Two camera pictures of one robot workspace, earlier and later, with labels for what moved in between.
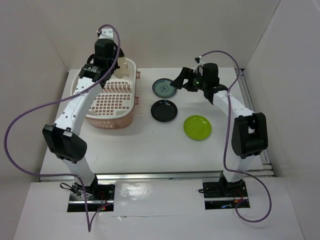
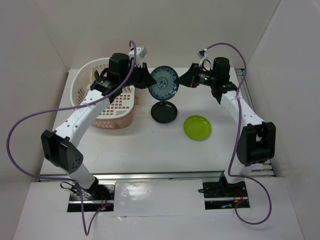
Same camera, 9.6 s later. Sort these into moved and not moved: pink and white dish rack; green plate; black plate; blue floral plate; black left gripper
Moved: blue floral plate; black left gripper
Not moved: pink and white dish rack; green plate; black plate
